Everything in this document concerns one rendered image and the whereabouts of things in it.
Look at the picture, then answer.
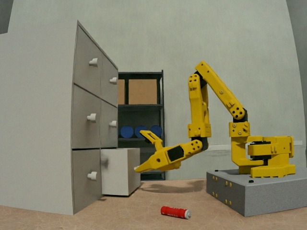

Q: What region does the red aa battery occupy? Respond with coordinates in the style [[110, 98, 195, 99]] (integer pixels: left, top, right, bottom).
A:
[[161, 206, 191, 219]]

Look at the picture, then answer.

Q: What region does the grey chest of drawers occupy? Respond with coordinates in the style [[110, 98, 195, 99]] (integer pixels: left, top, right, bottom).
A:
[[0, 20, 118, 215]]

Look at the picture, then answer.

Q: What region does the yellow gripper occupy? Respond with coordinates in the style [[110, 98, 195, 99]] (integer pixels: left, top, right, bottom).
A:
[[135, 130, 181, 173]]

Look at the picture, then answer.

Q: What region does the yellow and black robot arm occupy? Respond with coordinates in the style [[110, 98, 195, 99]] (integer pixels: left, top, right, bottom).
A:
[[165, 61, 295, 178]]

